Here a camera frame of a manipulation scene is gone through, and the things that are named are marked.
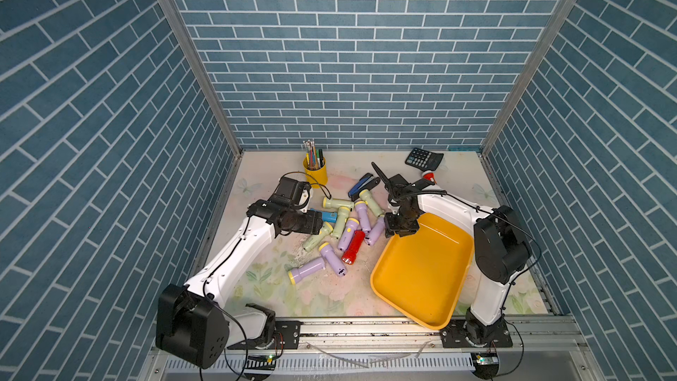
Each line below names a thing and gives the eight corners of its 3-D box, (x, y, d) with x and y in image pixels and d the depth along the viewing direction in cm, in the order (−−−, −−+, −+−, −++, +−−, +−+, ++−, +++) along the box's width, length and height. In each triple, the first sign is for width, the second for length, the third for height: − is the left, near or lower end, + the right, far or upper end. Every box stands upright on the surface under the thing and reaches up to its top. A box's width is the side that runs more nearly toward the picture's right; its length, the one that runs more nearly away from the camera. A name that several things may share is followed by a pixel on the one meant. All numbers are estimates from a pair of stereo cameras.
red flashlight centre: (341, 261, 89) (341, 258, 87) (355, 231, 97) (355, 228, 95) (352, 265, 88) (352, 263, 86) (365, 235, 96) (365, 232, 94)
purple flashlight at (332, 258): (339, 279, 85) (338, 275, 83) (319, 250, 92) (318, 246, 89) (347, 272, 87) (347, 269, 84) (328, 244, 93) (327, 240, 91)
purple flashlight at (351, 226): (333, 247, 91) (332, 245, 90) (349, 219, 99) (350, 216, 97) (343, 252, 90) (343, 250, 88) (359, 223, 97) (359, 220, 96)
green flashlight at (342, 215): (330, 237, 94) (330, 234, 92) (339, 207, 102) (339, 204, 100) (342, 239, 93) (342, 237, 92) (350, 209, 101) (350, 206, 100)
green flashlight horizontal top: (321, 207, 102) (321, 203, 100) (323, 200, 104) (323, 196, 102) (353, 211, 101) (353, 207, 99) (354, 204, 103) (354, 200, 101)
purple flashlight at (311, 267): (292, 285, 84) (290, 281, 81) (288, 276, 86) (286, 272, 83) (326, 267, 88) (325, 263, 85) (322, 259, 90) (321, 254, 87)
